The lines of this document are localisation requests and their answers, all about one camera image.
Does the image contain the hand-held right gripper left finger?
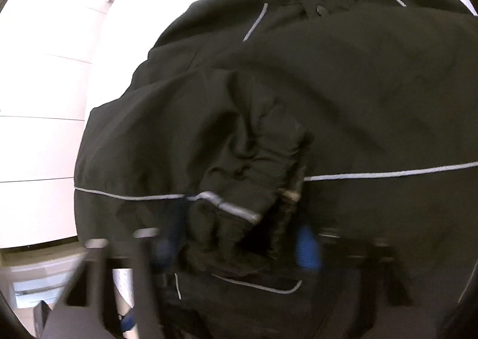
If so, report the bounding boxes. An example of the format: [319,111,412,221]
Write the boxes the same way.
[41,201,183,339]

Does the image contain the black jacket with grey piping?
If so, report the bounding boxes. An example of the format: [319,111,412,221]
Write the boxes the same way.
[73,0,478,339]

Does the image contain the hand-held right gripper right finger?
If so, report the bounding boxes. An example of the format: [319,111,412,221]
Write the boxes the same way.
[294,222,422,339]

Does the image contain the translucent plastic storage box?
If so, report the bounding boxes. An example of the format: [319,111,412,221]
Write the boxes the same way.
[7,252,85,310]

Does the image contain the white wardrobe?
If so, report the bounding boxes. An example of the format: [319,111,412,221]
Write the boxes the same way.
[0,0,129,252]

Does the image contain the white and blue object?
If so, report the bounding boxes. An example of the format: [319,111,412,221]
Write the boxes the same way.
[112,268,140,339]

